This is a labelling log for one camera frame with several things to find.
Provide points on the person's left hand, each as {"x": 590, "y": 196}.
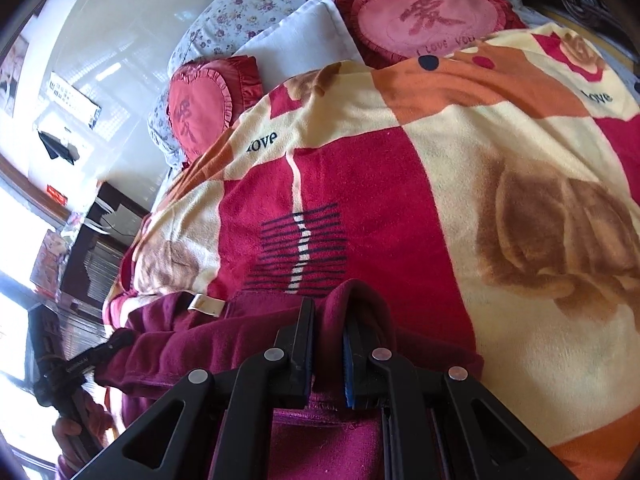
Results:
{"x": 67, "y": 432}

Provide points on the dark wooden desk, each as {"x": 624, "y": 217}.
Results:
{"x": 100, "y": 260}

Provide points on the white wall calendar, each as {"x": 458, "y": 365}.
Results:
{"x": 75, "y": 100}

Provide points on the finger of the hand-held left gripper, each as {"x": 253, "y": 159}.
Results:
{"x": 100, "y": 352}

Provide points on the white pillow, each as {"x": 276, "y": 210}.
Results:
{"x": 300, "y": 40}

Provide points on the red printed box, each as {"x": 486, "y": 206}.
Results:
{"x": 50, "y": 260}

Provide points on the wall poster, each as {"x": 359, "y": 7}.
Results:
{"x": 15, "y": 75}

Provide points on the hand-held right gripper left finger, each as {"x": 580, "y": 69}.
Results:
{"x": 305, "y": 360}

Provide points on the printed fleece blanket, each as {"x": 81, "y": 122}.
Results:
{"x": 450, "y": 185}

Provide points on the maroon fleece sweater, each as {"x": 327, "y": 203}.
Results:
{"x": 240, "y": 330}

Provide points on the black wall device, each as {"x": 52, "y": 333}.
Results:
{"x": 57, "y": 147}

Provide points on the red heart pillow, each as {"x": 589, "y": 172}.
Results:
{"x": 200, "y": 105}
{"x": 430, "y": 20}

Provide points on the red wall sign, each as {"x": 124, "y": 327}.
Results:
{"x": 56, "y": 194}

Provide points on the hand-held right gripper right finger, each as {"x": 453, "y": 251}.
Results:
{"x": 348, "y": 375}

